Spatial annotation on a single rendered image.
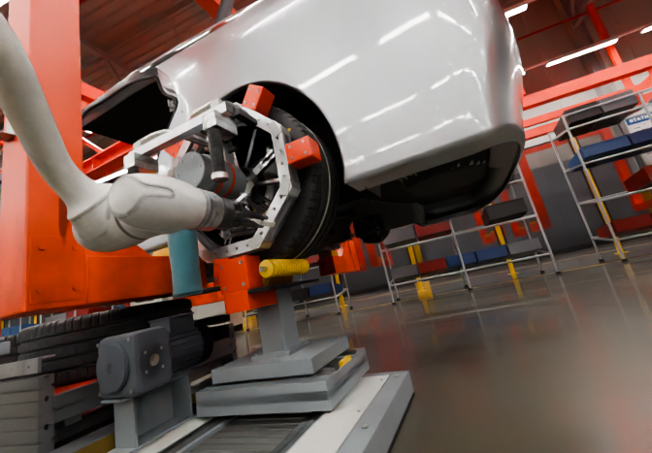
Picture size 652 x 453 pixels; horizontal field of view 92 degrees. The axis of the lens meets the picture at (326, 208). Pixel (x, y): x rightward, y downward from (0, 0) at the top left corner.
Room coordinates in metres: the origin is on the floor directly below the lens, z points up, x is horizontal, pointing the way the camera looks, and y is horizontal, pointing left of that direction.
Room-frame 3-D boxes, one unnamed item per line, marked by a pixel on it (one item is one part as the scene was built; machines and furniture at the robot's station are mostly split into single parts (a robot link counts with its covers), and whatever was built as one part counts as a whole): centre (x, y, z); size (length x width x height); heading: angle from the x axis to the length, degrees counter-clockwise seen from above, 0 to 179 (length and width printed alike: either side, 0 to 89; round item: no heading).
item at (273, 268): (1.12, 0.18, 0.51); 0.29 x 0.06 x 0.06; 158
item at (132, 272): (1.29, 0.79, 0.69); 0.52 x 0.17 x 0.35; 158
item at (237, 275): (1.11, 0.31, 0.48); 0.16 x 0.12 x 0.17; 158
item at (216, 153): (0.79, 0.26, 0.83); 0.04 x 0.04 x 0.16
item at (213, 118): (0.82, 0.25, 0.93); 0.09 x 0.05 x 0.05; 158
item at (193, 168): (1.01, 0.36, 0.85); 0.21 x 0.14 x 0.14; 158
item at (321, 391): (1.23, 0.26, 0.13); 0.50 x 0.36 x 0.10; 68
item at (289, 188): (1.07, 0.33, 0.85); 0.54 x 0.07 x 0.54; 68
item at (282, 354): (1.23, 0.26, 0.32); 0.40 x 0.30 x 0.28; 68
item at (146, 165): (0.95, 0.56, 0.93); 0.09 x 0.05 x 0.05; 158
